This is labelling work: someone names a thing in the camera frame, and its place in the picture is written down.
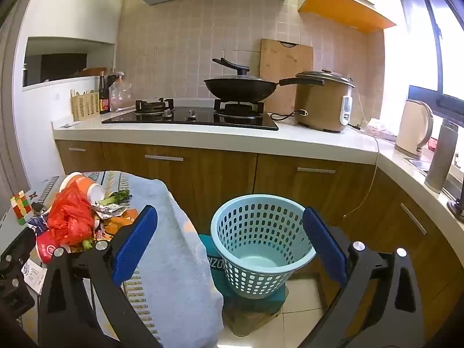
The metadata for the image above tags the patterned light blue tablecloth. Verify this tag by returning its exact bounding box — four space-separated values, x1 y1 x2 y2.
22 170 225 348

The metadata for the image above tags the orange bread loaf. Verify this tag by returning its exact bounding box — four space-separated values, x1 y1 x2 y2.
97 208 140 242

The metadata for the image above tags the window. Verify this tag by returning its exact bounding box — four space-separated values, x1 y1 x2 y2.
395 0 464 127

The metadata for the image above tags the black power cable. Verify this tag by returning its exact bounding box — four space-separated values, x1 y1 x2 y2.
270 110 309 121

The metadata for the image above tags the beige chopstick basket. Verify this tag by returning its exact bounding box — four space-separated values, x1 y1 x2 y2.
70 89 101 121

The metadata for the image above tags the black wok lid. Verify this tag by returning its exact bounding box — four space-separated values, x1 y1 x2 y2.
205 57 279 83

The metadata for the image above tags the white paper leaflet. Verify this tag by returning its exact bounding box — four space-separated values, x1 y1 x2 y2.
22 261 46 294

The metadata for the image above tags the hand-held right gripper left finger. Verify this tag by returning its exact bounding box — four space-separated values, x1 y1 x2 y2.
38 205 160 348

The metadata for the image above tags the steel vacuum bottle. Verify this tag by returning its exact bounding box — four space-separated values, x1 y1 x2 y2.
424 120 459 193

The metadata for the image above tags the colourful puzzle cube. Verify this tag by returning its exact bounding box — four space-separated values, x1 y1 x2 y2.
10 190 33 224

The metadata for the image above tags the red plastic bag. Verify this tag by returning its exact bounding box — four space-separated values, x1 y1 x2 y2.
47 183 95 246

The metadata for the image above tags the dark sauce bottle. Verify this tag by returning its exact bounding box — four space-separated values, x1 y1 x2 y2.
99 72 110 114

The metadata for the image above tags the thin beige wire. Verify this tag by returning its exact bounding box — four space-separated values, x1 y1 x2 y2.
342 87 381 218

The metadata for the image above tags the orange paper cup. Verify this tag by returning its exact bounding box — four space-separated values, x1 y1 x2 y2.
59 171 106 204

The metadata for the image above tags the red paper cup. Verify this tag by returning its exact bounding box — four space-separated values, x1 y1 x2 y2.
35 230 71 264

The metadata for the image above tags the blue printed packet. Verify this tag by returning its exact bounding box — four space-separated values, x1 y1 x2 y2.
27 215 49 234

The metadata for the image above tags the wooden cabinet door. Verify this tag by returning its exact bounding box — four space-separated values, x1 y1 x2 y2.
56 141 104 175
341 172 464 339
254 154 378 233
101 143 259 234

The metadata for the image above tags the black wok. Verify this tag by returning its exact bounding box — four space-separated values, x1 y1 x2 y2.
204 76 325 104

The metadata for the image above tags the pinkish plastic bag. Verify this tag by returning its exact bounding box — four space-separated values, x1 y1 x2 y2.
366 118 397 141

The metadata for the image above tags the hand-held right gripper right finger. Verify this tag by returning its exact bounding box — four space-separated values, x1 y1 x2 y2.
302 206 425 348

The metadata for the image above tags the black glass gas stove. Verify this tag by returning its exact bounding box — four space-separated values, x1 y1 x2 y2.
101 98 279 131

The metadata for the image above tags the cream electric kettle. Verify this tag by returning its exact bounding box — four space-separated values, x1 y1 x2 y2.
394 99 434 160

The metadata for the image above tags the teal cardboard box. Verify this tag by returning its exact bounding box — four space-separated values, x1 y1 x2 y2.
199 234 289 303

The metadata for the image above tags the wooden cutting board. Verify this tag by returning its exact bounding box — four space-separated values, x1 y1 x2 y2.
260 38 314 115

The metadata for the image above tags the green vegetable stalk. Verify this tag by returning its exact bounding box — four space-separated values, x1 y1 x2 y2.
99 188 132 206

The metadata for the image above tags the clear plastic bag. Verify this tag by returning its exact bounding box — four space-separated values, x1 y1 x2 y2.
109 80 135 112

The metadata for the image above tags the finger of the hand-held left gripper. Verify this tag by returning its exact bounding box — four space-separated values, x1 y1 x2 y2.
0 226 37 267
0 268 36 316

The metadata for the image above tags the brown rice cooker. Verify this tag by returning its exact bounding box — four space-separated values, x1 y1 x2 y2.
293 69 356 133

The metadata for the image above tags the orange wall cabinet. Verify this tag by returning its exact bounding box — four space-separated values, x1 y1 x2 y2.
297 0 397 33

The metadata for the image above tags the light blue plastic basket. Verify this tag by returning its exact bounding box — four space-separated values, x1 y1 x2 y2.
211 194 317 300

